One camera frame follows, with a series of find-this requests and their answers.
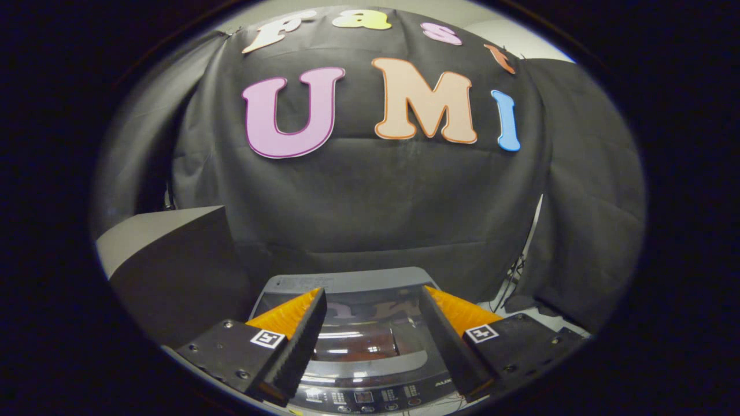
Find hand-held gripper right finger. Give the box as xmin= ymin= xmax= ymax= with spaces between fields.
xmin=419 ymin=285 xmax=587 ymax=402

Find white cabinet with dark top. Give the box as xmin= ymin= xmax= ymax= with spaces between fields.
xmin=95 ymin=205 xmax=255 ymax=350

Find black backdrop cloth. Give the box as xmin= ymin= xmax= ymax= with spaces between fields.
xmin=92 ymin=6 xmax=645 ymax=333

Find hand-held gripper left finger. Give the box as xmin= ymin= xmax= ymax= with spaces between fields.
xmin=173 ymin=288 xmax=328 ymax=408

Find grey washing machine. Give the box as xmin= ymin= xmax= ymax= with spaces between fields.
xmin=249 ymin=267 xmax=492 ymax=415

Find black hanging cable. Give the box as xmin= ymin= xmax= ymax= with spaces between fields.
xmin=491 ymin=254 xmax=528 ymax=314

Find dark transparent washing machine lid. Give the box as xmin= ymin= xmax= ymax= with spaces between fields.
xmin=250 ymin=267 xmax=457 ymax=379

